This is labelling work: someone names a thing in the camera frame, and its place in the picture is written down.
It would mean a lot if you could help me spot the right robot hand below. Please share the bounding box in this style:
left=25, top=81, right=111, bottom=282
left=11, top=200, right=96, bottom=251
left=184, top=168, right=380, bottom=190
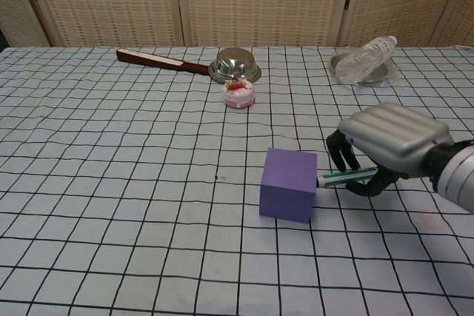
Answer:
left=326, top=102, right=455, bottom=198

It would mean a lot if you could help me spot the green marker pen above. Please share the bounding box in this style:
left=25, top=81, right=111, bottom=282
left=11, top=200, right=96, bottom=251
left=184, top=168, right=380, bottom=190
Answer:
left=315, top=167, right=378, bottom=189

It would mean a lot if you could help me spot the purple foam cube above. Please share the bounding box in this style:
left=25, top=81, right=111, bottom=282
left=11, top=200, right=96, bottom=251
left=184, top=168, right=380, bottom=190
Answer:
left=258, top=147, right=318, bottom=225

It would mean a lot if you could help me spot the clear plastic water bottle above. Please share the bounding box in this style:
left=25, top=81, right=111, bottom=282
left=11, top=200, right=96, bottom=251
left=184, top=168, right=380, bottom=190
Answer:
left=336, top=35, right=398, bottom=84

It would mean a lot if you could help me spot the pink toy cake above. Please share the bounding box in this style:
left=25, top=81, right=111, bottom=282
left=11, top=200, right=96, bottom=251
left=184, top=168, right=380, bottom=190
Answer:
left=221, top=78, right=256, bottom=110

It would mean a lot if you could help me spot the steel bowl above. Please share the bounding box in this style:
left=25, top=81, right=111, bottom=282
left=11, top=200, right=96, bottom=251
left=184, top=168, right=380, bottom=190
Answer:
left=208, top=47, right=263, bottom=84

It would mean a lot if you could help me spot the beige folding screen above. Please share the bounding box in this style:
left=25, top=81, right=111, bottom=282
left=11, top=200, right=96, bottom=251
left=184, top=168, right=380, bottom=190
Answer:
left=0, top=0, right=474, bottom=50

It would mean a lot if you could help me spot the dark red folding fan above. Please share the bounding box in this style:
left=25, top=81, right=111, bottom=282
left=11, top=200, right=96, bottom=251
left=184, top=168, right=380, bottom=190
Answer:
left=116, top=47, right=212, bottom=76

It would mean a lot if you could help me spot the checkered blue tablecloth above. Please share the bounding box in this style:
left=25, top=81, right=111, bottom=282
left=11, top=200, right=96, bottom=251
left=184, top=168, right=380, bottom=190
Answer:
left=0, top=45, right=474, bottom=316

